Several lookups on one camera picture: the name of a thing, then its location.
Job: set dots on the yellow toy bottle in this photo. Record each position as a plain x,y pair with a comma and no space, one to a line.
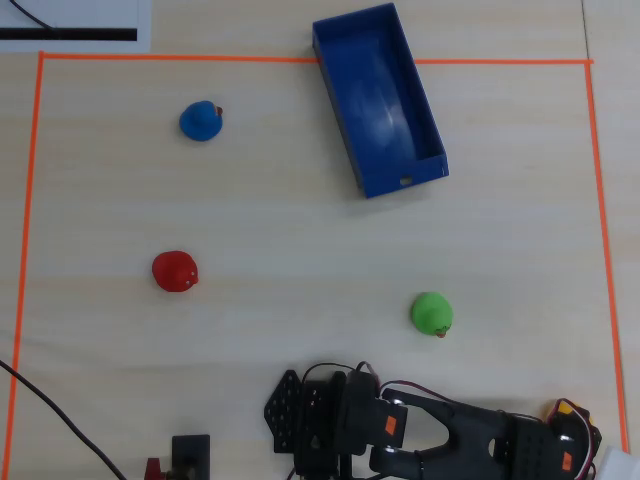
565,408

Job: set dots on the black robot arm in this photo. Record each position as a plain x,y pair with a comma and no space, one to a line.
360,415

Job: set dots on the green rubber duck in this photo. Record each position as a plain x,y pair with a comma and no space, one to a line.
431,312

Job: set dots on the blue plastic box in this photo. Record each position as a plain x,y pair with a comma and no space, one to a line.
380,110

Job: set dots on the red rubber duck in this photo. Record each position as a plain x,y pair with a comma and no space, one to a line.
172,270

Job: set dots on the blue rubber duck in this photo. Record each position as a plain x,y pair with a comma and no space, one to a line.
199,122

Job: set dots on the white object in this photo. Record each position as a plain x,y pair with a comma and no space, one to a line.
622,465

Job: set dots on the orange tape strip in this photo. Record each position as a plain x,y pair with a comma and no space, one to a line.
175,57
25,250
605,250

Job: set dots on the black table clamp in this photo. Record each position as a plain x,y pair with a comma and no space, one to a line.
190,450

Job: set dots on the white paper with black bar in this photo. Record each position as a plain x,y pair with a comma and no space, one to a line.
75,12

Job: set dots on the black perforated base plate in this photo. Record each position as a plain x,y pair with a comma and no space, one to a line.
280,415

